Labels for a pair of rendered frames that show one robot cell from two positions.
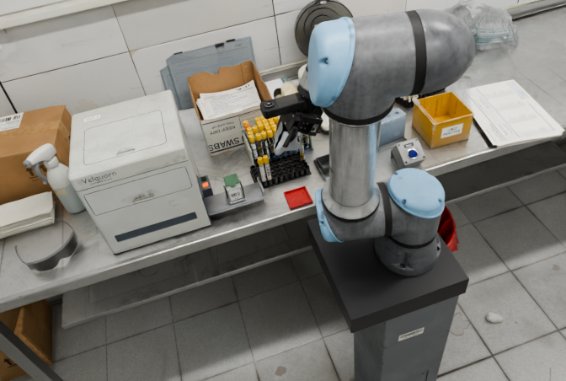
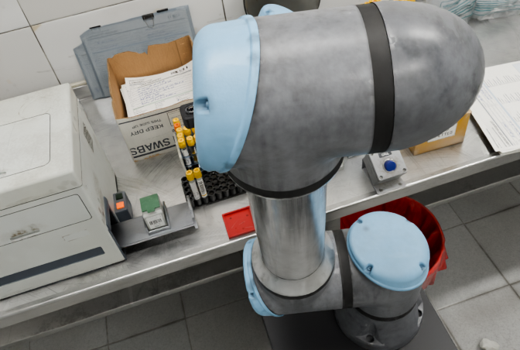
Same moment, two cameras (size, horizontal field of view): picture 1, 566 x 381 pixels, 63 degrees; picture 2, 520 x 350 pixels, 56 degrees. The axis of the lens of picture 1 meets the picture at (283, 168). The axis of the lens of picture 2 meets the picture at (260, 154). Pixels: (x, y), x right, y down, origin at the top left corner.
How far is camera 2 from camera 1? 0.31 m
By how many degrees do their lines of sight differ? 3
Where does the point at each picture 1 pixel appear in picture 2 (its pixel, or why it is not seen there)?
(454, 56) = (447, 94)
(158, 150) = (37, 175)
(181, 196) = (78, 230)
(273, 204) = (207, 231)
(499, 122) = (504, 119)
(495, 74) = (498, 53)
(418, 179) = (391, 230)
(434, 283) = not seen: outside the picture
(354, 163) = (285, 236)
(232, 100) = (165, 87)
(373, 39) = (294, 63)
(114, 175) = not seen: outside the picture
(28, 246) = not seen: outside the picture
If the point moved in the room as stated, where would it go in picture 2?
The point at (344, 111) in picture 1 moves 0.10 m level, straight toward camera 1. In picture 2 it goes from (254, 179) to (241, 291)
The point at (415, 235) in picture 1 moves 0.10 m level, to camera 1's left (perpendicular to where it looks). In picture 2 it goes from (387, 308) to (319, 318)
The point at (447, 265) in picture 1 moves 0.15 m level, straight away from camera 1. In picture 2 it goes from (432, 335) to (448, 262)
